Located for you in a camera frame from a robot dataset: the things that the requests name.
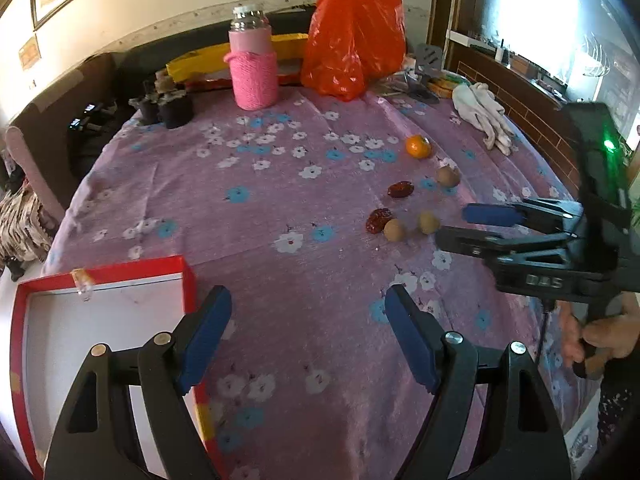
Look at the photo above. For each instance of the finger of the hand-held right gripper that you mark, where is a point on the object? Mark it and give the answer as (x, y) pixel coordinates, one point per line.
(465, 241)
(487, 214)

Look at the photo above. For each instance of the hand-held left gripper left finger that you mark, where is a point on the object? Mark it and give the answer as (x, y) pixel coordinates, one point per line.
(205, 340)

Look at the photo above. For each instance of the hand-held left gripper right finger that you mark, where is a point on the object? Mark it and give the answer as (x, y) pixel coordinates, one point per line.
(410, 345)

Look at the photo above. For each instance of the brown longan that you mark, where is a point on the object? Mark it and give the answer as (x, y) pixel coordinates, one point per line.
(447, 176)
(395, 230)
(429, 222)

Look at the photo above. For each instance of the red date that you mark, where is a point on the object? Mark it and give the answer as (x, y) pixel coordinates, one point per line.
(400, 189)
(377, 219)

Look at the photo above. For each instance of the mandarin orange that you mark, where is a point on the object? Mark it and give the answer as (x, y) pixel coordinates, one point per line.
(417, 146)

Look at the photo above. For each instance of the red cardboard box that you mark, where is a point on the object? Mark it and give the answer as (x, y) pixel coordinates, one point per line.
(75, 320)

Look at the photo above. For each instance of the person's right hand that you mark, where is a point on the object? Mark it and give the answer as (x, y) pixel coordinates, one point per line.
(605, 337)

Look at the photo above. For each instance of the white cotton gloves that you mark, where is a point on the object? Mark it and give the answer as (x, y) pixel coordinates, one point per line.
(480, 105)

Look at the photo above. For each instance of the purple floral tablecloth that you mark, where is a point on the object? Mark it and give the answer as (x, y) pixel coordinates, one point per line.
(300, 285)

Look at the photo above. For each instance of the orange green packet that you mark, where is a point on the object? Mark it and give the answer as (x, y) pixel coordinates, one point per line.
(447, 85)

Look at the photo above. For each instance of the grey phone stand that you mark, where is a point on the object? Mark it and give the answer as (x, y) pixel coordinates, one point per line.
(426, 60)

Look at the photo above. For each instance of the window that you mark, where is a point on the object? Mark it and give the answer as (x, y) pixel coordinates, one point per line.
(560, 15)

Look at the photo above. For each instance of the brown patterned cloth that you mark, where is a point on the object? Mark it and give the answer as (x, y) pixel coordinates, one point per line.
(22, 230)

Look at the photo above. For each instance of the red plastic bag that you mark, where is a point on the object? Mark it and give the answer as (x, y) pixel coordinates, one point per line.
(350, 35)

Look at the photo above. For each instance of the black cup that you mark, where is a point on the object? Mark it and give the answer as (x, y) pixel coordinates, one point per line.
(175, 110)
(146, 107)

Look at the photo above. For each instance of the black device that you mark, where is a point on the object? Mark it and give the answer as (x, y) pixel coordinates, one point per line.
(90, 120)

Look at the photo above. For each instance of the pink sleeved glass bottle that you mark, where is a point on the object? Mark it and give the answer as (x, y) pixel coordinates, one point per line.
(252, 75)

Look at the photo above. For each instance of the dark brown sofa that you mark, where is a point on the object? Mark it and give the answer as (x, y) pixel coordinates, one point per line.
(60, 105)

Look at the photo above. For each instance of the yellow package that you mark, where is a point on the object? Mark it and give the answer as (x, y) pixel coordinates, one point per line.
(200, 60)

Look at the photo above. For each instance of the small wall notice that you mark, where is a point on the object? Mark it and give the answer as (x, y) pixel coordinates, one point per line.
(29, 52)

